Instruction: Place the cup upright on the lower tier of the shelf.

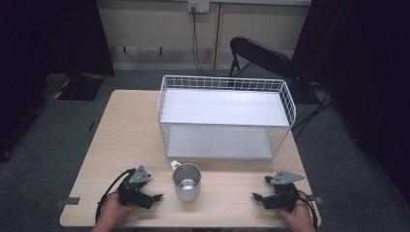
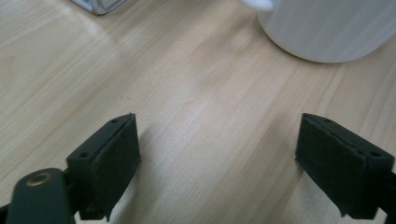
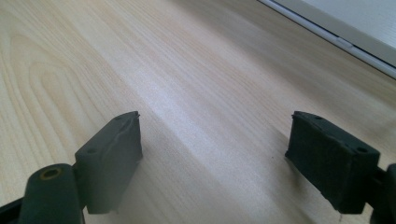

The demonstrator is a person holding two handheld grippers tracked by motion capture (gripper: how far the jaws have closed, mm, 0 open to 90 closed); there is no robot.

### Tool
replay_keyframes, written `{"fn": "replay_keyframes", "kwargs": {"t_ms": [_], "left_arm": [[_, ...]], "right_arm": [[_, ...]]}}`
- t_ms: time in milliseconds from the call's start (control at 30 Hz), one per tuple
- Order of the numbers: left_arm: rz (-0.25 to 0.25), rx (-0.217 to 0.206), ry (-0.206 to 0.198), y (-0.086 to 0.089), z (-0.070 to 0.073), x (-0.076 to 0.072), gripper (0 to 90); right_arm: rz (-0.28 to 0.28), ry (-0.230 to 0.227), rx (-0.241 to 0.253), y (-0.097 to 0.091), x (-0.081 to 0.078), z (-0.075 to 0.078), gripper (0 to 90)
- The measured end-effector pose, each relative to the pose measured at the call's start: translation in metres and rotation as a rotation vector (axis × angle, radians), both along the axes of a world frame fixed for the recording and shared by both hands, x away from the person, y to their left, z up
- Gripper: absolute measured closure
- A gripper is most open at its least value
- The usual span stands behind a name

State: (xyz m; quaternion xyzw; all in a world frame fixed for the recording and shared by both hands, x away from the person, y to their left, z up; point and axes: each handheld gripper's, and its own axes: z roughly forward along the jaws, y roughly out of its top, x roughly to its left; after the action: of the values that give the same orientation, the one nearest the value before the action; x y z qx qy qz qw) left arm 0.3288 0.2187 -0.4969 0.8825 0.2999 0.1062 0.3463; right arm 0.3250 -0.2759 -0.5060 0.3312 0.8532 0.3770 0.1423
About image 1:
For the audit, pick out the yellow floor tape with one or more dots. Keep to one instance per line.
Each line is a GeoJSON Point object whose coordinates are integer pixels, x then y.
{"type": "Point", "coordinates": [62, 89]}

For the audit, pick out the dark curtain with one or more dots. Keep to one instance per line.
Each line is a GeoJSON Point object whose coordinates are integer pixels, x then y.
{"type": "Point", "coordinates": [364, 64]}

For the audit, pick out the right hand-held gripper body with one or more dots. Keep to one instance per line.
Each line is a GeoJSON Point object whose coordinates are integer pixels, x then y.
{"type": "Point", "coordinates": [283, 193]}

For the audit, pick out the person's left hand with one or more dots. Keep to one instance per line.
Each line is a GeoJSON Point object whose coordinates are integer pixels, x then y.
{"type": "Point", "coordinates": [113, 209]}

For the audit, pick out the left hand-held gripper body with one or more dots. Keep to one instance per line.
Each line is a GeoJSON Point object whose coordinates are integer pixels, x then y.
{"type": "Point", "coordinates": [132, 190]}

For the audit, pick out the person's right hand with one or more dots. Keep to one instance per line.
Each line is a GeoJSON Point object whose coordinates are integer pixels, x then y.
{"type": "Point", "coordinates": [298, 217]}

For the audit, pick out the black stand base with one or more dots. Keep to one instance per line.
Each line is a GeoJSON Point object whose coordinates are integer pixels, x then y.
{"type": "Point", "coordinates": [80, 85]}

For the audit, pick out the black folding chair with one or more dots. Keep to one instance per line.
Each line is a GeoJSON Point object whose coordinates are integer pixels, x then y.
{"type": "Point", "coordinates": [261, 56]}

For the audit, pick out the grey tape strip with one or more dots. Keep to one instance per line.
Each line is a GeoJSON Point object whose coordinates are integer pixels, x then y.
{"type": "Point", "coordinates": [317, 199]}
{"type": "Point", "coordinates": [68, 201]}

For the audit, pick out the white wall socket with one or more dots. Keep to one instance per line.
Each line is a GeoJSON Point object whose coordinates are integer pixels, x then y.
{"type": "Point", "coordinates": [198, 6]}

